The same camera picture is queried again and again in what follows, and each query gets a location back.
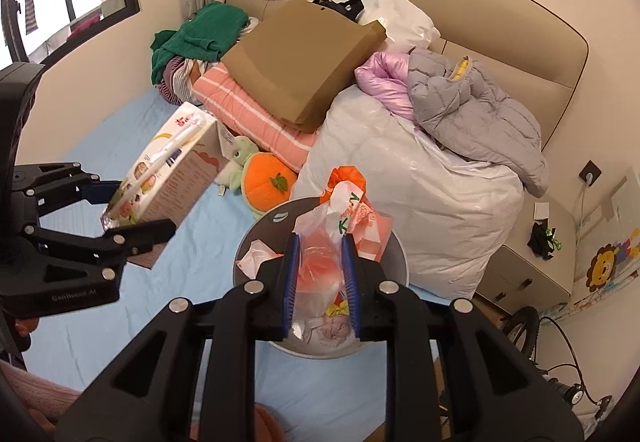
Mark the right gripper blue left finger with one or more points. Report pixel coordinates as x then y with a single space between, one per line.
290 266

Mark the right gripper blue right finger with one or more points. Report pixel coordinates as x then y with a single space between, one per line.
349 265

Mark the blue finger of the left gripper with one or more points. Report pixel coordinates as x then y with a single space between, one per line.
141 238
97 192

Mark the orange white plastic bag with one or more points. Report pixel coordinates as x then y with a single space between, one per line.
343 208

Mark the white snack carton box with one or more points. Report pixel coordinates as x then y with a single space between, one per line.
174 170

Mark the grey round trash bin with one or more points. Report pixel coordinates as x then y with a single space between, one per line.
273 229

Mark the pink crumpled paper ball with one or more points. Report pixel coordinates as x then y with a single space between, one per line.
328 331

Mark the light blue bed sheet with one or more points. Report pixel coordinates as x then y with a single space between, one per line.
342 399

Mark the green orange plush toy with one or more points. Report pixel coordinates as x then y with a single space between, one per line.
263 180

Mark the large white plastic bag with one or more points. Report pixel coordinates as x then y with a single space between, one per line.
450 215

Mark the pink fluffy cloth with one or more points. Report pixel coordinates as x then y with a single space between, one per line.
46 401

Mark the striped folded quilt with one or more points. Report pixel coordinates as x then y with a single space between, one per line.
178 78

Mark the pink striped pillow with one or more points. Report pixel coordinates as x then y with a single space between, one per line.
224 97

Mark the pink puffer jacket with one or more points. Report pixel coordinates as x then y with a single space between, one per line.
384 77

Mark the black item on cabinet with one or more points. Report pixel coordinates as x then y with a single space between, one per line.
542 240

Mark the grey puffer jacket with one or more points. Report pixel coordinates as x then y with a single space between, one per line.
460 106

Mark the green knitted sweater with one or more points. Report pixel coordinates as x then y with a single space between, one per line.
207 37

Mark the brown paper bag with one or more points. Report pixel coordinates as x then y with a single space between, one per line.
299 58

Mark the white plastic shopping bag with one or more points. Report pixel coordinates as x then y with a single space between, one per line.
405 24

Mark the beige padded headboard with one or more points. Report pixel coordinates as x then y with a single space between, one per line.
533 54

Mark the lion cartoon wall sticker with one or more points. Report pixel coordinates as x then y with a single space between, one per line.
611 259

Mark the black wall socket right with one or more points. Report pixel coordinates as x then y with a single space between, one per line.
590 174

